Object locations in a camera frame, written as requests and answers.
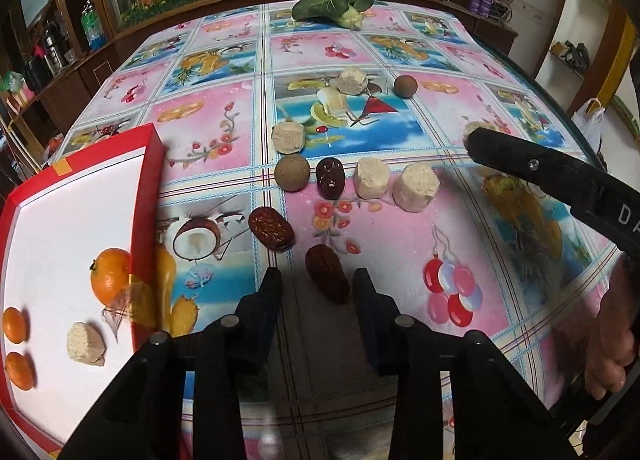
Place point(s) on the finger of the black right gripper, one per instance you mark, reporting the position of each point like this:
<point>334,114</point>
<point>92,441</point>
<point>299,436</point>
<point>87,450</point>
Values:
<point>557,174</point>

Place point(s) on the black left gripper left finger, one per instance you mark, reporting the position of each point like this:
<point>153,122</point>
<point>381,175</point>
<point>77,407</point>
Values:
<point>138,416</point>

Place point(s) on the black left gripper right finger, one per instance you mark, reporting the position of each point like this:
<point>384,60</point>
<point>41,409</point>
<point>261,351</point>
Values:
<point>496,413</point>

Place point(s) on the small orange tangerine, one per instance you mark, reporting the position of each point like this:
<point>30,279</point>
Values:
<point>14,325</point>

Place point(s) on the person's right hand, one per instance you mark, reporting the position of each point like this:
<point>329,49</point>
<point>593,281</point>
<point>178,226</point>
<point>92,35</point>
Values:
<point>611,345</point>

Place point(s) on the white plastic bag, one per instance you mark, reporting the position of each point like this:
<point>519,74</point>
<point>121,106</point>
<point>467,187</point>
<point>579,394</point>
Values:
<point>588,120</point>

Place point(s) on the beige cake in box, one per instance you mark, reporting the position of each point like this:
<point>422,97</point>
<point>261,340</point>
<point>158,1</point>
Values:
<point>85,345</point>

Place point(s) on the small tangerine in box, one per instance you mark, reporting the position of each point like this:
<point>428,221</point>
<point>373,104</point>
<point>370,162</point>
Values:
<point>19,371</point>

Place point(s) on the beige round cake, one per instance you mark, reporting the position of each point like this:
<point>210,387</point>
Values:
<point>352,81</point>
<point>371,178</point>
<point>288,137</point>
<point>416,187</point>

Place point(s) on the red white box lid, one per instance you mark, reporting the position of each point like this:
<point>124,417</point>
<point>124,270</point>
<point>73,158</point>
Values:
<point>52,227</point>

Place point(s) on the round brown longan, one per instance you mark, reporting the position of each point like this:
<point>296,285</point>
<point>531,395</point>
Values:
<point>292,173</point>
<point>405,86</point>

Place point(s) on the dark red date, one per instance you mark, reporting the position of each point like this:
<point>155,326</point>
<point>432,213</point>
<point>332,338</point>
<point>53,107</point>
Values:
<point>330,178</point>
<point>271,229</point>
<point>327,274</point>

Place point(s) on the colourful fruit print tablecloth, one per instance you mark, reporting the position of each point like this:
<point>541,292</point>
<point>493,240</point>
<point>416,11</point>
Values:
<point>490,252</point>

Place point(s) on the green leafy vegetable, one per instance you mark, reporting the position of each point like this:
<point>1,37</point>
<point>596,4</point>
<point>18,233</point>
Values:
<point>345,13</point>

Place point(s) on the dark wooden cabinet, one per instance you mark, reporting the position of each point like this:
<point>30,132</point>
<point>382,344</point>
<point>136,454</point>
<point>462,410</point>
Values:
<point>53,110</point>

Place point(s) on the green plastic bottle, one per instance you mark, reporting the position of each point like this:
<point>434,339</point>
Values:
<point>92,26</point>

